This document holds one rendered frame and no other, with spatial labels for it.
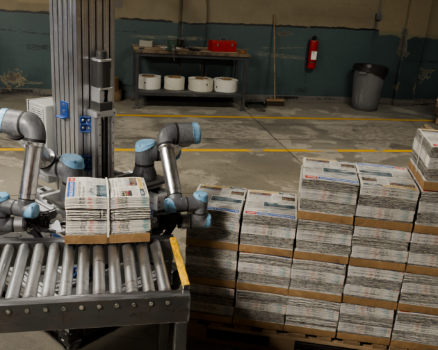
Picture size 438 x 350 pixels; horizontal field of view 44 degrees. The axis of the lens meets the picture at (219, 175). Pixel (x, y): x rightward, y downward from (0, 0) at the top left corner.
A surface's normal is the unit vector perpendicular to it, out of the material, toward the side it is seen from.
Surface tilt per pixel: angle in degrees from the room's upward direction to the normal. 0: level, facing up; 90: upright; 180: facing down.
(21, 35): 90
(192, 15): 90
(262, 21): 90
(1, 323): 90
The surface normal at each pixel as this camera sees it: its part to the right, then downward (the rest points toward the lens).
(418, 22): 0.21, 0.34
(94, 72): -0.67, 0.21
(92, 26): 0.74, 0.27
